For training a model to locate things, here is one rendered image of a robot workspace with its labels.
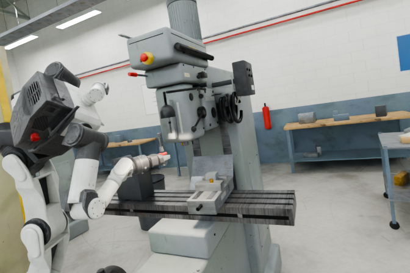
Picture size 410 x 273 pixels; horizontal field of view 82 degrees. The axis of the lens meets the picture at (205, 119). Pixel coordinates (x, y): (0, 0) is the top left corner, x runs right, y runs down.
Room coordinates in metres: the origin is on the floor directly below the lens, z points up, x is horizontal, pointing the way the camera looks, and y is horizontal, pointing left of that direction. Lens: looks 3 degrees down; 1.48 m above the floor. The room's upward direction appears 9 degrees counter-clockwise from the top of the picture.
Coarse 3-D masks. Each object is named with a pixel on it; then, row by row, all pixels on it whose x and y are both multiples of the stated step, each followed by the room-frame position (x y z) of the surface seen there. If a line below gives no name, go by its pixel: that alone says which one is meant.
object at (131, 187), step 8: (136, 176) 1.45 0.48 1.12; (144, 176) 1.49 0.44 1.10; (128, 184) 1.49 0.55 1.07; (136, 184) 1.46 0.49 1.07; (144, 184) 1.48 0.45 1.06; (152, 184) 1.54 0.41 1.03; (120, 192) 1.54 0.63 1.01; (128, 192) 1.50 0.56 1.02; (136, 192) 1.46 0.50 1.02; (144, 192) 1.47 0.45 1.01; (152, 192) 1.53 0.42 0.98
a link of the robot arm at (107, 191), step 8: (104, 184) 1.02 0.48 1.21; (112, 184) 1.03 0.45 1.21; (96, 192) 0.99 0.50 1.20; (104, 192) 0.98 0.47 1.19; (112, 192) 1.01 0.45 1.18; (104, 200) 0.96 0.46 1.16; (72, 208) 0.89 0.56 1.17; (80, 208) 0.88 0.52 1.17; (72, 216) 0.89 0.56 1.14; (80, 216) 0.88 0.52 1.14
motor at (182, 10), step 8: (168, 0) 1.54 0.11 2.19; (176, 0) 1.51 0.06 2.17; (184, 0) 1.51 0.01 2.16; (192, 0) 1.54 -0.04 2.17; (168, 8) 1.56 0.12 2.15; (176, 8) 1.51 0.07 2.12; (184, 8) 1.51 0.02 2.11; (192, 8) 1.53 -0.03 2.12; (168, 16) 1.59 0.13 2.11; (176, 16) 1.51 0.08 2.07; (184, 16) 1.51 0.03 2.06; (192, 16) 1.52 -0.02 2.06; (176, 24) 1.52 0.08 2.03; (184, 24) 1.51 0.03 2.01; (192, 24) 1.52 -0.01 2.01; (184, 32) 1.50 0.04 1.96; (192, 32) 1.51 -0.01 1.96; (200, 32) 1.58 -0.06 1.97; (200, 40) 1.55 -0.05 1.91
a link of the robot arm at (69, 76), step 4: (64, 72) 1.17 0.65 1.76; (68, 72) 1.21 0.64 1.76; (64, 76) 1.18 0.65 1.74; (68, 76) 1.20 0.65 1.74; (72, 76) 1.23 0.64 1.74; (68, 80) 1.21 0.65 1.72; (72, 80) 1.23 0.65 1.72; (76, 80) 1.26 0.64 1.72; (72, 84) 1.24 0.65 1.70; (76, 84) 1.26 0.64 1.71
